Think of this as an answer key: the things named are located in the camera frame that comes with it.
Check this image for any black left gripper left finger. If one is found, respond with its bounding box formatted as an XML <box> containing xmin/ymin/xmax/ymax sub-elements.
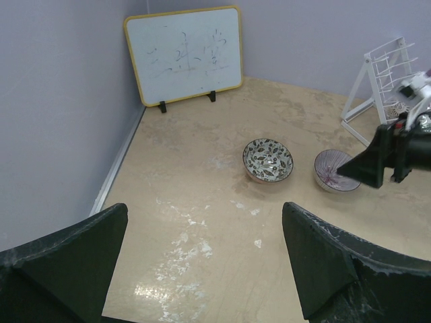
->
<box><xmin>1</xmin><ymin>203</ymin><xmax>128</xmax><ymax>322</ymax></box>

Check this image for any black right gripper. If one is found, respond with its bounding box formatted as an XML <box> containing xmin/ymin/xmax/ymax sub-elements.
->
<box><xmin>337</xmin><ymin>114</ymin><xmax>430</xmax><ymax>188</ymax></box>

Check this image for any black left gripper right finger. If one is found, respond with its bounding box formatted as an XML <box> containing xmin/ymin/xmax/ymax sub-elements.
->
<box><xmin>282</xmin><ymin>202</ymin><xmax>430</xmax><ymax>322</ymax></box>

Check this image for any white wire dish rack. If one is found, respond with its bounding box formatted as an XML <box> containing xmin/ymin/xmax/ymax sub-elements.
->
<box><xmin>341</xmin><ymin>37</ymin><xmax>418</xmax><ymax>146</ymax></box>

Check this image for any white lattice pattern bowl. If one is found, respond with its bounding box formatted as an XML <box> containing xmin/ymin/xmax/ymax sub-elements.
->
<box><xmin>387</xmin><ymin>102</ymin><xmax>410</xmax><ymax>119</ymax></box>

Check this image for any grey leaf pattern bowl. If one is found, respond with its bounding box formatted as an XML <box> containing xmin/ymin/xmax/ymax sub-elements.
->
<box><xmin>242</xmin><ymin>138</ymin><xmax>294</xmax><ymax>184</ymax></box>

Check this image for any purple striped bowl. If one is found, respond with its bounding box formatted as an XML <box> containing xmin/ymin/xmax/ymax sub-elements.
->
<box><xmin>314</xmin><ymin>149</ymin><xmax>360</xmax><ymax>193</ymax></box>

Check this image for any wood framed whiteboard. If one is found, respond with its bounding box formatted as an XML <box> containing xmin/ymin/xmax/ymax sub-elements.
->
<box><xmin>123</xmin><ymin>5</ymin><xmax>243</xmax><ymax>111</ymax></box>

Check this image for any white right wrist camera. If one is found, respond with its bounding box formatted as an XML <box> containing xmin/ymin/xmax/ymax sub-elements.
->
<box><xmin>395</xmin><ymin>70</ymin><xmax>430</xmax><ymax>106</ymax></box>

